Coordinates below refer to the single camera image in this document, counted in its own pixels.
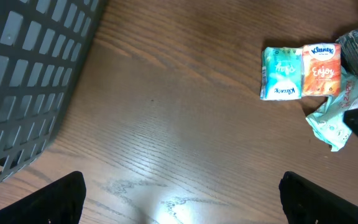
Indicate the teal Kleenex tissue pack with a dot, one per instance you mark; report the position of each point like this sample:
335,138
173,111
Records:
281,74

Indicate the orange Kleenex tissue pack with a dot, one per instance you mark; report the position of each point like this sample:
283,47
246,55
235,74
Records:
322,69

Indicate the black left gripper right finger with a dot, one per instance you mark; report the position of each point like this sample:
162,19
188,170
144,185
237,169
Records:
305,202

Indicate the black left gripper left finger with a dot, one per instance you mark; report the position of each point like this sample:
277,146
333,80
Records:
59,202

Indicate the grey plastic basket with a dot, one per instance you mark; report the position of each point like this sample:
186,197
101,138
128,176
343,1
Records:
43,46

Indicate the mint green wipes pouch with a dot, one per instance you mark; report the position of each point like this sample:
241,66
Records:
327,121

